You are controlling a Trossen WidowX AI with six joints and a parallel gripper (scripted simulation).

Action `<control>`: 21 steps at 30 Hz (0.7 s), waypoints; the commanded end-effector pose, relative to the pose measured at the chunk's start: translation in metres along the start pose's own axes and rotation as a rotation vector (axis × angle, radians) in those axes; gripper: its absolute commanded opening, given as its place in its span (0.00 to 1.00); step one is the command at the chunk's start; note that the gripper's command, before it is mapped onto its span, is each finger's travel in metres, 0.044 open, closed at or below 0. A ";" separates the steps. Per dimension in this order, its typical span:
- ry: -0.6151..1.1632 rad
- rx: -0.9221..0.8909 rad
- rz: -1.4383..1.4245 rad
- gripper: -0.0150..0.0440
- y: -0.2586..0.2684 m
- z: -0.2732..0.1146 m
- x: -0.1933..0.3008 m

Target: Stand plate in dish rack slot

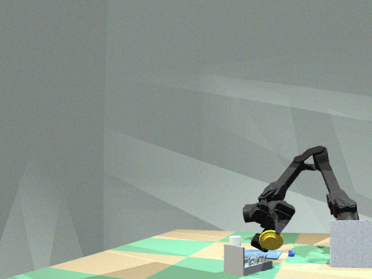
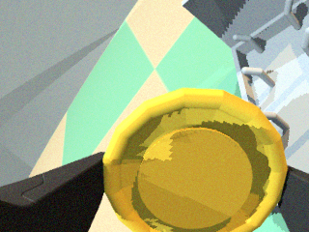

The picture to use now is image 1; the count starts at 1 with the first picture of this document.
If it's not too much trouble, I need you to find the grey dish rack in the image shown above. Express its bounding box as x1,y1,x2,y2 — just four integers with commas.
223,244,273,277

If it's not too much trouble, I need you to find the light blue square mat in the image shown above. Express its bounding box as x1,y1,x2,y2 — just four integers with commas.
244,249,282,260

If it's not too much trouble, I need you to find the yellow plate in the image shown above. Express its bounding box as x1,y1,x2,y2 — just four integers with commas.
259,230,284,251

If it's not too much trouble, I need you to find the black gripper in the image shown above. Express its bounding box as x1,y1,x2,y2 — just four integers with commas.
251,201,295,252

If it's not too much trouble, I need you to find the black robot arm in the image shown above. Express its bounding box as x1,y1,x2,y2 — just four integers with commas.
243,146,359,227

